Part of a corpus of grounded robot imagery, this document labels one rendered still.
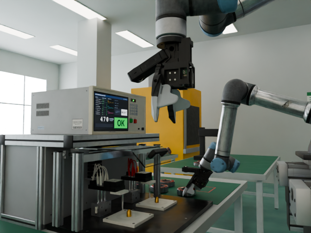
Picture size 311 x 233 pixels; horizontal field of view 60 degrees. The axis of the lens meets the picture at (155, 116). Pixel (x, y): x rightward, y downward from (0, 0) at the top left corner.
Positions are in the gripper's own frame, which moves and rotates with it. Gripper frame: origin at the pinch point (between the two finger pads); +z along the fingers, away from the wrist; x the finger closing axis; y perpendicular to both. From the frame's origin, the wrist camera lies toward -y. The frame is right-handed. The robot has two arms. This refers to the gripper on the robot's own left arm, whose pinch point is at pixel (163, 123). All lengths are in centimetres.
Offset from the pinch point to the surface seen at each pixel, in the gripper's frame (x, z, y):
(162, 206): 57, 37, -20
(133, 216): 40, 37, -26
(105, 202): 41, 33, -40
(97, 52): 375, -145, -257
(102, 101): 40, -11, -41
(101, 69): 386, -116, -256
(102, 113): 39, -6, -41
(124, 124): 56, -1, -39
